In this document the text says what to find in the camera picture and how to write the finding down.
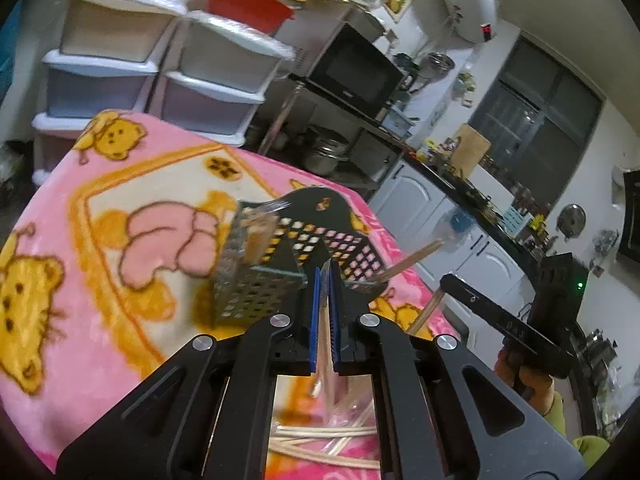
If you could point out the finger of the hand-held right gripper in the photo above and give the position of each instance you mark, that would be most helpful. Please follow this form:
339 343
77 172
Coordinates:
470 302

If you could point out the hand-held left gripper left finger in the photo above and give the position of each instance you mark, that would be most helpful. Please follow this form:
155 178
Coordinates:
316 320

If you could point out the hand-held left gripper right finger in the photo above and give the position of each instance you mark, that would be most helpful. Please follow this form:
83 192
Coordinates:
334 320

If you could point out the wooden chopsticks pair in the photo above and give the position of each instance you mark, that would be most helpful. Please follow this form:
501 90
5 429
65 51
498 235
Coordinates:
260 240
415 259
325 340
425 312

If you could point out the grey perforated utensil holder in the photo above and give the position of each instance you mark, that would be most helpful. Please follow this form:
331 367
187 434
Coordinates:
240 290

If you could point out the pile of chopsticks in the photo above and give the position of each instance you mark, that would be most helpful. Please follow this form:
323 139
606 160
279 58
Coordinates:
320 431

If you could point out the person's right hand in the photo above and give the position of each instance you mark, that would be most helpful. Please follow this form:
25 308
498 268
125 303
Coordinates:
542 390

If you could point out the black kitchen countertop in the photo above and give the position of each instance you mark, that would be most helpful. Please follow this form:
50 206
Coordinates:
505 240

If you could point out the round steel lid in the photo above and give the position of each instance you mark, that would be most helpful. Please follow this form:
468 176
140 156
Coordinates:
571 220

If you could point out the chopsticks in holder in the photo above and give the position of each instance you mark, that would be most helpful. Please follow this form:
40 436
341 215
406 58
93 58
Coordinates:
415 195

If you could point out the wooden cutting board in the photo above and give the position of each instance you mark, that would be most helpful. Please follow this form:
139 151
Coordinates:
470 152

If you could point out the steel pot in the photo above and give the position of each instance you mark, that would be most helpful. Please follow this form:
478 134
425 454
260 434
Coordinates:
325 155

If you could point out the metal kitchen rack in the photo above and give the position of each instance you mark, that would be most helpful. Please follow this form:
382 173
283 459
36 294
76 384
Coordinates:
290 110

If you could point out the pink printed blanket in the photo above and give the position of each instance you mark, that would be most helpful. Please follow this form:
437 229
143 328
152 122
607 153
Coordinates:
100 360

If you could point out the steel jar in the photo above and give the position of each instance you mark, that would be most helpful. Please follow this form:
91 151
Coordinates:
437 62

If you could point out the black microwave oven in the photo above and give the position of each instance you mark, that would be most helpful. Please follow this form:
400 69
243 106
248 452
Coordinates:
350 75

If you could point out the white water heater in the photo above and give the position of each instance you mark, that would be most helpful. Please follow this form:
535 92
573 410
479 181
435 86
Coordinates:
460 0

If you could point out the red plastic basin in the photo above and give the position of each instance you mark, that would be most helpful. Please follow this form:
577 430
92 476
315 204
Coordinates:
245 7

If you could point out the clear plastic bag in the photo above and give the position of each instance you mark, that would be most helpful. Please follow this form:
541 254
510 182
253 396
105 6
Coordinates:
15 170

